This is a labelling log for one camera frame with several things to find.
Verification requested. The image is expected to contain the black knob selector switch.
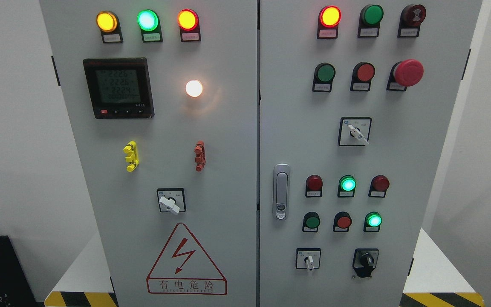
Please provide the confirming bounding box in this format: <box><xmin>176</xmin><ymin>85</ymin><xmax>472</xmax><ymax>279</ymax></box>
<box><xmin>352</xmin><ymin>248</ymin><xmax>380</xmax><ymax>278</ymax></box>

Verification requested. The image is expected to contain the red terminal block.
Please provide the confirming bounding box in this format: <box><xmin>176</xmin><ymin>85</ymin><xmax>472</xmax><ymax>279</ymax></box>
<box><xmin>194</xmin><ymin>140</ymin><xmax>206</xmax><ymax>172</ymax></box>

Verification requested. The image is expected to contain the dark red indicator light left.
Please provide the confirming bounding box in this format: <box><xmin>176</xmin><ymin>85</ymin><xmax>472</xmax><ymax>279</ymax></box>
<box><xmin>305</xmin><ymin>175</ymin><xmax>323</xmax><ymax>198</ymax></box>

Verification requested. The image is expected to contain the dark red indicator light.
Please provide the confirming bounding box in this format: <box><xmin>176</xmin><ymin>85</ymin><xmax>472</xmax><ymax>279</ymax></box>
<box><xmin>305</xmin><ymin>175</ymin><xmax>323</xmax><ymax>198</ymax></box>
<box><xmin>369</xmin><ymin>175</ymin><xmax>390</xmax><ymax>198</ymax></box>

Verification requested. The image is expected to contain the white lit indicator lamp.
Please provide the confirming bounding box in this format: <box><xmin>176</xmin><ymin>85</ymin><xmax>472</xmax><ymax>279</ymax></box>
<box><xmin>185</xmin><ymin>79</ymin><xmax>203</xmax><ymax>98</ymax></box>

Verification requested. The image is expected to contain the grey left cabinet door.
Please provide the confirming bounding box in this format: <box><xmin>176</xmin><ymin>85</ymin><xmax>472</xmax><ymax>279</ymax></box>
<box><xmin>40</xmin><ymin>0</ymin><xmax>257</xmax><ymax>307</ymax></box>

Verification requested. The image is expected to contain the grey cabinet door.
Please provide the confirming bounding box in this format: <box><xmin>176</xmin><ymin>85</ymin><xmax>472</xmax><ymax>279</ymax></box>
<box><xmin>40</xmin><ymin>0</ymin><xmax>257</xmax><ymax>307</ymax></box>
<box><xmin>259</xmin><ymin>0</ymin><xmax>482</xmax><ymax>307</ymax></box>

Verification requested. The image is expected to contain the green lit indicator light middle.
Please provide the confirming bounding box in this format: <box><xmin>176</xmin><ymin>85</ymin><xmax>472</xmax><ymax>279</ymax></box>
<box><xmin>337</xmin><ymin>175</ymin><xmax>356</xmax><ymax>198</ymax></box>

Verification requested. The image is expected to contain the green lit indicator light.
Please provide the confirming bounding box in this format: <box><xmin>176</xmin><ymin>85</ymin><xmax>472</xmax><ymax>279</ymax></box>
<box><xmin>137</xmin><ymin>9</ymin><xmax>162</xmax><ymax>43</ymax></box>
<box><xmin>337</xmin><ymin>175</ymin><xmax>356</xmax><ymax>198</ymax></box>

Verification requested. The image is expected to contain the green push button upper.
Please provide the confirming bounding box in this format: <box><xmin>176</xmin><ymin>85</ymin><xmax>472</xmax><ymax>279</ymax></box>
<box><xmin>312</xmin><ymin>62</ymin><xmax>336</xmax><ymax>93</ymax></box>

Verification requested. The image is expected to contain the yellow terminal block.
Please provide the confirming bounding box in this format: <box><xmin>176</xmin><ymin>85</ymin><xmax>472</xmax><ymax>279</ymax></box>
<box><xmin>123</xmin><ymin>141</ymin><xmax>139</xmax><ymax>172</ymax></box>

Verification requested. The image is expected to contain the red push button lower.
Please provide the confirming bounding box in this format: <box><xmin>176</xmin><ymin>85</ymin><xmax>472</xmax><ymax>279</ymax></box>
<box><xmin>333</xmin><ymin>211</ymin><xmax>352</xmax><ymax>232</ymax></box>

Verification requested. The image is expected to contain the red push button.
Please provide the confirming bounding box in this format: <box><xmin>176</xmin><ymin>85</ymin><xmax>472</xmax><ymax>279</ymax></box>
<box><xmin>349</xmin><ymin>62</ymin><xmax>375</xmax><ymax>92</ymax></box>
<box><xmin>333</xmin><ymin>211</ymin><xmax>352</xmax><ymax>232</ymax></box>

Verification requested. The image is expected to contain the grey right cabinet door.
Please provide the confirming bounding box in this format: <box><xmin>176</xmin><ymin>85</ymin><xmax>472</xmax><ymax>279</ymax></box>
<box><xmin>259</xmin><ymin>0</ymin><xmax>482</xmax><ymax>307</ymax></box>

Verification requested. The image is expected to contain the red electrical hazard sticker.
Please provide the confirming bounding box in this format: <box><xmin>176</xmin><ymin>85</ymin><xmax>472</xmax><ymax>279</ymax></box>
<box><xmin>146</xmin><ymin>222</ymin><xmax>227</xmax><ymax>295</ymax></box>

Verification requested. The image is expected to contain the dark red indicator light right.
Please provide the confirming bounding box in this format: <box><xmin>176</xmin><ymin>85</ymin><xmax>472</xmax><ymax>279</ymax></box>
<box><xmin>369</xmin><ymin>175</ymin><xmax>390</xmax><ymax>198</ymax></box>

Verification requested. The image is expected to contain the black digital power meter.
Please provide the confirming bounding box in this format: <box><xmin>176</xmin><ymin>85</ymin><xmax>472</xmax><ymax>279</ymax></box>
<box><xmin>83</xmin><ymin>58</ymin><xmax>155</xmax><ymax>119</ymax></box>

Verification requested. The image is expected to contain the red push button upper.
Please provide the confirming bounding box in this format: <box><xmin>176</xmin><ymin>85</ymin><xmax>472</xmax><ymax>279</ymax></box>
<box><xmin>349</xmin><ymin>62</ymin><xmax>375</xmax><ymax>92</ymax></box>

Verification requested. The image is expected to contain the green lit push button lower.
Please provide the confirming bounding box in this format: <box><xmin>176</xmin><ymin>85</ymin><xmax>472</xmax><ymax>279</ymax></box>
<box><xmin>363</xmin><ymin>211</ymin><xmax>383</xmax><ymax>232</ymax></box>

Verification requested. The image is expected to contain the red lit indicator light left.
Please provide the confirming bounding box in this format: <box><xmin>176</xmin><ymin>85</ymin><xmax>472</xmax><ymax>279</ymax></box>
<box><xmin>177</xmin><ymin>9</ymin><xmax>201</xmax><ymax>42</ymax></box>

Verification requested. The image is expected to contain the red lit indicator light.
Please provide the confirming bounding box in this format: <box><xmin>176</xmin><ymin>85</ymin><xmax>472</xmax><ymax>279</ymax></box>
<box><xmin>316</xmin><ymin>5</ymin><xmax>341</xmax><ymax>39</ymax></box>
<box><xmin>177</xmin><ymin>9</ymin><xmax>201</xmax><ymax>42</ymax></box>

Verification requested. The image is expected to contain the red lit indicator light right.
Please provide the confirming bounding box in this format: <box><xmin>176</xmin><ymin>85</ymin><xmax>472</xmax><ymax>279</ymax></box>
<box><xmin>316</xmin><ymin>5</ymin><xmax>341</xmax><ymax>39</ymax></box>

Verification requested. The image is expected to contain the green lit indicator light top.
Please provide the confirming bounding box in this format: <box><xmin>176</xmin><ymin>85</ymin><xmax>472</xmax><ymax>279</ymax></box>
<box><xmin>137</xmin><ymin>9</ymin><xmax>162</xmax><ymax>43</ymax></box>

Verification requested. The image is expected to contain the red emergency stop button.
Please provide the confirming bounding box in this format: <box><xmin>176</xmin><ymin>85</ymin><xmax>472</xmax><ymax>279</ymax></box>
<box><xmin>387</xmin><ymin>59</ymin><xmax>424</xmax><ymax>92</ymax></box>

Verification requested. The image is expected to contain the green unlit indicator light top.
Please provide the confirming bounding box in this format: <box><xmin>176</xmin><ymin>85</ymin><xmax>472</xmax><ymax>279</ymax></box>
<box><xmin>357</xmin><ymin>4</ymin><xmax>384</xmax><ymax>38</ymax></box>

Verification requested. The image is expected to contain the yellow indicator light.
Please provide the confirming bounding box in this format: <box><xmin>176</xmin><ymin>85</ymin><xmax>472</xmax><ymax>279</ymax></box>
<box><xmin>97</xmin><ymin>11</ymin><xmax>123</xmax><ymax>43</ymax></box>

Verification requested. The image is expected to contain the dark red buzzer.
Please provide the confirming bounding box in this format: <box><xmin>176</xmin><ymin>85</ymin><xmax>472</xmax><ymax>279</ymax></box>
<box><xmin>398</xmin><ymin>4</ymin><xmax>427</xmax><ymax>38</ymax></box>

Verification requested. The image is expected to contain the white platform with hazard stripes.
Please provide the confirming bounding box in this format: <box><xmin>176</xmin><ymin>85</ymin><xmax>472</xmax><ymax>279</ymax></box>
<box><xmin>40</xmin><ymin>230</ymin><xmax>485</xmax><ymax>307</ymax></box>

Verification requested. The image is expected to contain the silver door handle lock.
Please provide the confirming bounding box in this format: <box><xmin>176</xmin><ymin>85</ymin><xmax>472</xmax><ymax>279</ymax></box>
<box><xmin>272</xmin><ymin>164</ymin><xmax>291</xmax><ymax>221</ymax></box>

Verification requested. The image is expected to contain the white selector switch left door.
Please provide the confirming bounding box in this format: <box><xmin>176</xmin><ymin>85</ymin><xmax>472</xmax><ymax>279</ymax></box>
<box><xmin>156</xmin><ymin>187</ymin><xmax>187</xmax><ymax>214</ymax></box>

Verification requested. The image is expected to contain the white selector switch upper right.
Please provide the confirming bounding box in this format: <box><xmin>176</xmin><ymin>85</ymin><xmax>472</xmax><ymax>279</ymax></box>
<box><xmin>338</xmin><ymin>117</ymin><xmax>372</xmax><ymax>146</ymax></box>

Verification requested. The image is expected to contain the white selector switch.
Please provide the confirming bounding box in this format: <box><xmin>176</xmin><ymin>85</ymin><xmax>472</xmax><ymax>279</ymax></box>
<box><xmin>338</xmin><ymin>117</ymin><xmax>372</xmax><ymax>146</ymax></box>
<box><xmin>295</xmin><ymin>248</ymin><xmax>321</xmax><ymax>271</ymax></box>

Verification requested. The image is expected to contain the white selector switch lower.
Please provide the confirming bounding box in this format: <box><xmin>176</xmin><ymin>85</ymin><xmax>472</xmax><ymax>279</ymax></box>
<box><xmin>295</xmin><ymin>248</ymin><xmax>321</xmax><ymax>271</ymax></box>

